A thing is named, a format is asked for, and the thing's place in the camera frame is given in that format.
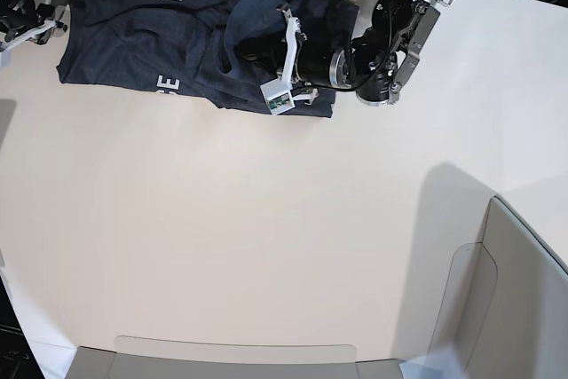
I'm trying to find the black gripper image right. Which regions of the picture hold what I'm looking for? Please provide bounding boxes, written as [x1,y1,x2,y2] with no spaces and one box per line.
[237,4,331,104]

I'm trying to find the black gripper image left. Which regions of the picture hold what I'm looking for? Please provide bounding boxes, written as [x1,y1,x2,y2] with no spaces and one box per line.
[1,4,67,53]

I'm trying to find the dark blue t-shirt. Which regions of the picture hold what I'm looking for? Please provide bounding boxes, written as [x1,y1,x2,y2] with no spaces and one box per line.
[56,0,360,120]

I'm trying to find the grey bin right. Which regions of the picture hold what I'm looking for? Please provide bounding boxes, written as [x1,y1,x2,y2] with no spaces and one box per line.
[425,198,567,378]

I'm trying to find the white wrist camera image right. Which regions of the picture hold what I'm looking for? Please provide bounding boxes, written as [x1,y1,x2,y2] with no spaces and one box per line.
[260,79,295,115]

